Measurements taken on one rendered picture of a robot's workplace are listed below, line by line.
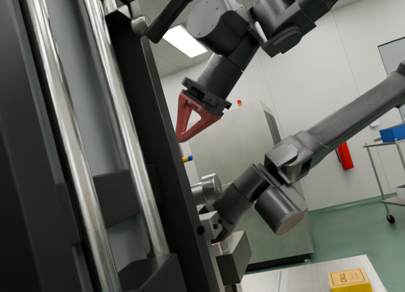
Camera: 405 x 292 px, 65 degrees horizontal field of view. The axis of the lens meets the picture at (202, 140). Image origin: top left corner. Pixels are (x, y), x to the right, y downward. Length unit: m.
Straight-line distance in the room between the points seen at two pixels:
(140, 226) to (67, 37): 0.14
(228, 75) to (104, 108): 0.29
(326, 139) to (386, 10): 4.84
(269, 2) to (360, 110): 0.31
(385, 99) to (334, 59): 4.42
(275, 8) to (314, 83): 4.60
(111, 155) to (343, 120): 0.52
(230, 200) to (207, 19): 0.30
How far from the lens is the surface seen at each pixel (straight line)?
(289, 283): 0.82
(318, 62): 5.13
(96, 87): 0.25
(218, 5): 0.45
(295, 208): 0.54
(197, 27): 0.46
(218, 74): 0.50
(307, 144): 0.61
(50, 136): 0.17
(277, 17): 0.48
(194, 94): 0.53
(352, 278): 0.73
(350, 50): 5.20
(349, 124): 0.67
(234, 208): 0.57
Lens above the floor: 1.22
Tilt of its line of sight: 4 degrees up
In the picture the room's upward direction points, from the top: 16 degrees counter-clockwise
